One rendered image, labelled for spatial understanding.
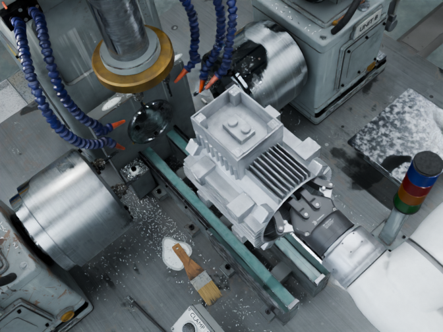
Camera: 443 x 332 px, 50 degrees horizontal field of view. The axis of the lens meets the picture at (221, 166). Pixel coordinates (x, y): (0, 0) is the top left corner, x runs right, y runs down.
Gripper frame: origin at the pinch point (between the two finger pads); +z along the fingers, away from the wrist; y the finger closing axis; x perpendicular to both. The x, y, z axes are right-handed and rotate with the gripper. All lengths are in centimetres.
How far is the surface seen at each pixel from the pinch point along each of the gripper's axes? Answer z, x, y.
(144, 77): 31.2, 7.2, 2.1
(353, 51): 17, 34, -55
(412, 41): 41, 139, -163
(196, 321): -11.0, 28.2, 24.6
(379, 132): -3, 45, -48
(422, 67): 6, 58, -86
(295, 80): 20, 32, -35
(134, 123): 40, 35, 5
